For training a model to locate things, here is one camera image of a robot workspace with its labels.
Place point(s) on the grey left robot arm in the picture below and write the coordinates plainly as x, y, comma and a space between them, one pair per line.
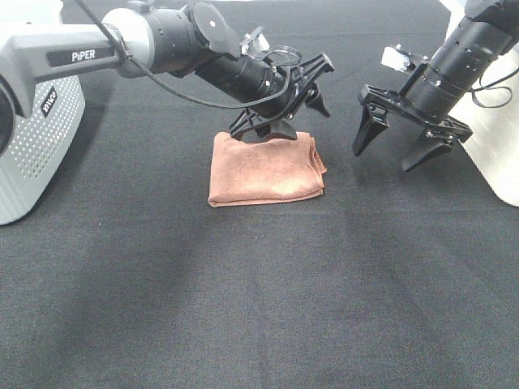
269, 84

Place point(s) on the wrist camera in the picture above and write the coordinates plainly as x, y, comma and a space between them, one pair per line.
401, 60
255, 45

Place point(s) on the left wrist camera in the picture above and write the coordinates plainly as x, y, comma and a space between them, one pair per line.
255, 45

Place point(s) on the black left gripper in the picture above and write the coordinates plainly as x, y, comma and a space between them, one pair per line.
271, 119

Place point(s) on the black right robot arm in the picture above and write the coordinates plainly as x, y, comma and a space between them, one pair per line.
487, 30

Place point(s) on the black table mat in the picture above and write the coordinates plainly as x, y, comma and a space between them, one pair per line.
123, 276

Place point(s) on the white plastic bin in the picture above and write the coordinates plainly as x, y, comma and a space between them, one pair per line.
493, 147

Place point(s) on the grey perforated laundry basket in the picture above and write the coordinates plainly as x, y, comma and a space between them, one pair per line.
39, 117

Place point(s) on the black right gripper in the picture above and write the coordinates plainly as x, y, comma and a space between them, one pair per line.
435, 140

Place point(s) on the brown microfibre towel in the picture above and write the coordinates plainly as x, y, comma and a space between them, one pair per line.
277, 171

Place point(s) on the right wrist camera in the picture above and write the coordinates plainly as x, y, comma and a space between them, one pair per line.
401, 60

